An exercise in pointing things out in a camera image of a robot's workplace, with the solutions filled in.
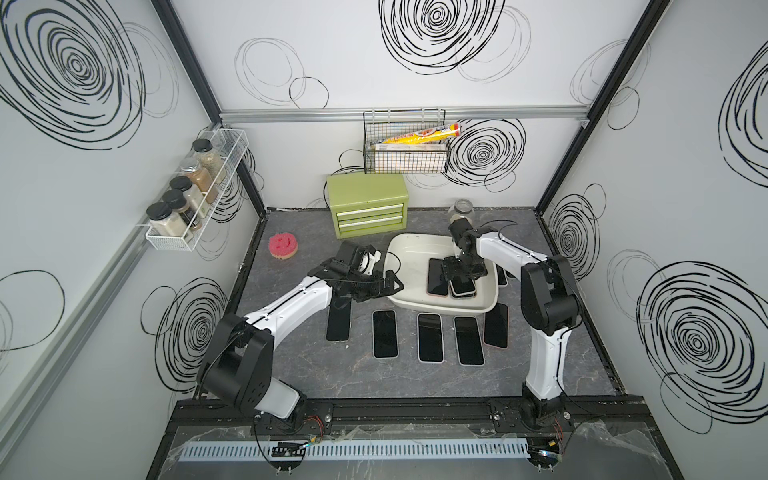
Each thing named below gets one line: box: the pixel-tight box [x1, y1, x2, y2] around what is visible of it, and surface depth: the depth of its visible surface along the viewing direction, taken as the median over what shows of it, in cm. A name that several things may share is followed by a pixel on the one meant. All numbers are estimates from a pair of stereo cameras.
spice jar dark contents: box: [162, 189, 202, 230], surface depth 66 cm
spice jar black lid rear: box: [192, 138, 227, 184], surface depth 77 cm
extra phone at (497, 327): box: [483, 303, 510, 349], surface depth 89 cm
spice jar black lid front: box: [146, 202, 187, 237], surface depth 63 cm
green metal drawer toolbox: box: [326, 173, 409, 239], surface depth 105 cm
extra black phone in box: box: [449, 276, 477, 298], surface depth 95 cm
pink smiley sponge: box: [268, 232, 299, 260], surface depth 107 cm
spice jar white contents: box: [169, 175, 211, 219], surface depth 69 cm
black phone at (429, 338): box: [416, 312, 445, 364], surface depth 88 cm
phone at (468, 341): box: [453, 315, 485, 367], surface depth 88 cm
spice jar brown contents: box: [180, 157, 218, 204], surface depth 72 cm
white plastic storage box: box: [386, 233, 499, 315], surface depth 101 cm
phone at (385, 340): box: [372, 309, 399, 360], surface depth 88 cm
